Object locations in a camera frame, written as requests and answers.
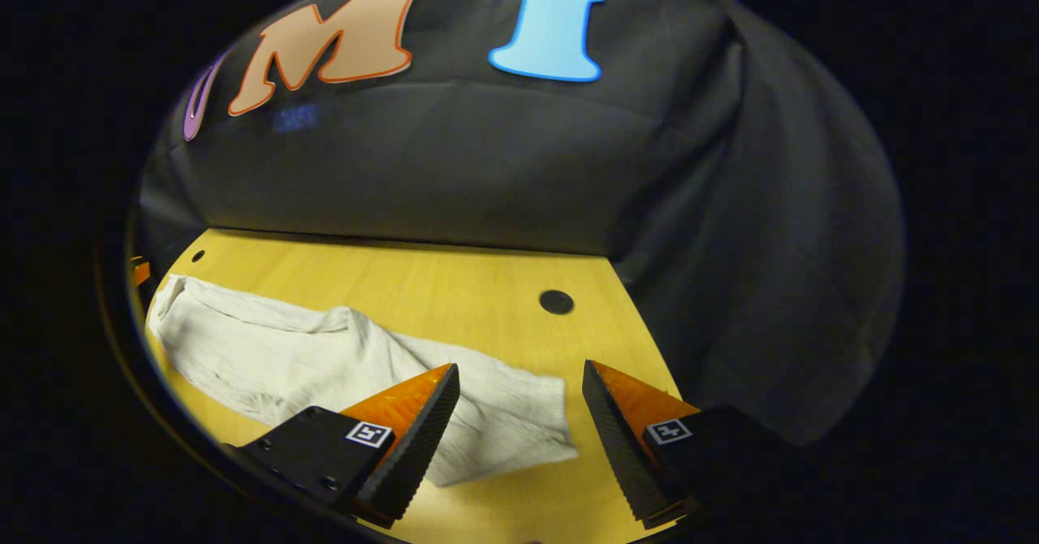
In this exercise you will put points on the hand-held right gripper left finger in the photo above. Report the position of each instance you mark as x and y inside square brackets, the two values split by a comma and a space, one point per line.
[422, 446]

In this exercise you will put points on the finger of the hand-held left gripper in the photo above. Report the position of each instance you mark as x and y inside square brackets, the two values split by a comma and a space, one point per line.
[140, 272]

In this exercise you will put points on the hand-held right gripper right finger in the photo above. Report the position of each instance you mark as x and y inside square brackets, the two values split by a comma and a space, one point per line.
[621, 446]

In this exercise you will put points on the cream white jeans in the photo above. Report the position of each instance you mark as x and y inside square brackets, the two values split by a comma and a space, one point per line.
[284, 357]

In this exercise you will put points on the black backdrop cloth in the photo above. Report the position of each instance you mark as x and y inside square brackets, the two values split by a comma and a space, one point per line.
[487, 162]

